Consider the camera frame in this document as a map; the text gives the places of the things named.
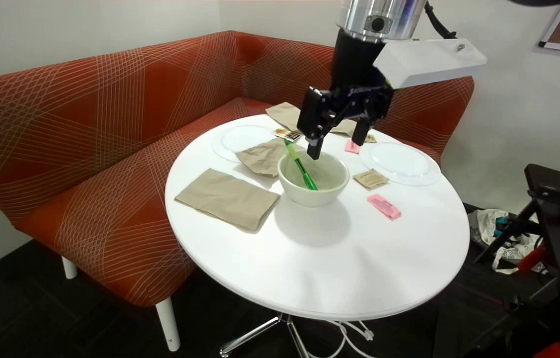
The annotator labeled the green pen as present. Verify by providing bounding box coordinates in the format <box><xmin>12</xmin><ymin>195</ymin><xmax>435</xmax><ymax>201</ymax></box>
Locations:
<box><xmin>284</xmin><ymin>139</ymin><xmax>320</xmax><ymax>193</ymax></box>

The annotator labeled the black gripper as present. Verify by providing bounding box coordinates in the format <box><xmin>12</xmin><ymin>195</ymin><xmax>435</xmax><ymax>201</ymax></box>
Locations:
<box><xmin>296</xmin><ymin>26</ymin><xmax>395</xmax><ymax>161</ymax></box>

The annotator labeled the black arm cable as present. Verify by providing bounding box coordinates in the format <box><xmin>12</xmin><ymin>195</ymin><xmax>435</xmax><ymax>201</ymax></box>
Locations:
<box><xmin>423</xmin><ymin>0</ymin><xmax>459</xmax><ymax>42</ymax></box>

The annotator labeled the small yellow packet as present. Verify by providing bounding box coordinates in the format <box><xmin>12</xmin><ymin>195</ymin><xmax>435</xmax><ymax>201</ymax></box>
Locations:
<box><xmin>274</xmin><ymin>127</ymin><xmax>304</xmax><ymax>143</ymax></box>

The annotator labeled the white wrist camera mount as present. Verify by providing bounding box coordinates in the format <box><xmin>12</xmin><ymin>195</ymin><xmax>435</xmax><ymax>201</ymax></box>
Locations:
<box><xmin>371</xmin><ymin>36</ymin><xmax>488</xmax><ymax>92</ymax></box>

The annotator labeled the clear plastic plate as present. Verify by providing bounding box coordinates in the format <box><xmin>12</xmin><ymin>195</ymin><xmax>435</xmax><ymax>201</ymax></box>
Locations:
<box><xmin>216</xmin><ymin>122</ymin><xmax>282</xmax><ymax>165</ymax></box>
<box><xmin>359</xmin><ymin>141</ymin><xmax>443</xmax><ymax>189</ymax></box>

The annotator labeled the crumpled tan napkin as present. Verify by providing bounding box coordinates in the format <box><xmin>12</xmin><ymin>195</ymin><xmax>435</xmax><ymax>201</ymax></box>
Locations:
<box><xmin>234</xmin><ymin>137</ymin><xmax>290</xmax><ymax>179</ymax></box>

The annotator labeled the chrome table base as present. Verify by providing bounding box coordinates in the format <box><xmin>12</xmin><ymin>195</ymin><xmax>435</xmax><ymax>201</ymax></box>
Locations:
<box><xmin>216</xmin><ymin>312</ymin><xmax>379</xmax><ymax>358</ymax></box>

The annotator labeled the white ceramic bowl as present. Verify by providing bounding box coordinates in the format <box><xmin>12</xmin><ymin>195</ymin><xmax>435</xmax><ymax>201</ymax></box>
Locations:
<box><xmin>276</xmin><ymin>149</ymin><xmax>351</xmax><ymax>209</ymax></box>

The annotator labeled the large tan napkin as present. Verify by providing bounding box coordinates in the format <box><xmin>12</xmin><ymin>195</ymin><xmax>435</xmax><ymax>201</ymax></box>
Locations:
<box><xmin>173</xmin><ymin>167</ymin><xmax>282</xmax><ymax>235</ymax></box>

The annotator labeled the orange patterned sofa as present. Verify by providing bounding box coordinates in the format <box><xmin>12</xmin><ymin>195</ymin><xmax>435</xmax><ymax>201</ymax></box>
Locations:
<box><xmin>0</xmin><ymin>28</ymin><xmax>476</xmax><ymax>310</ymax></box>

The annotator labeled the white plastic bag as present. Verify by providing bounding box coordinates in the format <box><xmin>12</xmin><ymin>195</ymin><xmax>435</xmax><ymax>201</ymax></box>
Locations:
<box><xmin>467</xmin><ymin>207</ymin><xmax>530</xmax><ymax>279</ymax></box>

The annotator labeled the white sofa leg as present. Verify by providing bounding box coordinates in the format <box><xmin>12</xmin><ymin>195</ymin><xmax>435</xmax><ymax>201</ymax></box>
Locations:
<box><xmin>153</xmin><ymin>297</ymin><xmax>183</xmax><ymax>354</ymax></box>
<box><xmin>59</xmin><ymin>255</ymin><xmax>79</xmax><ymax>283</ymax></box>

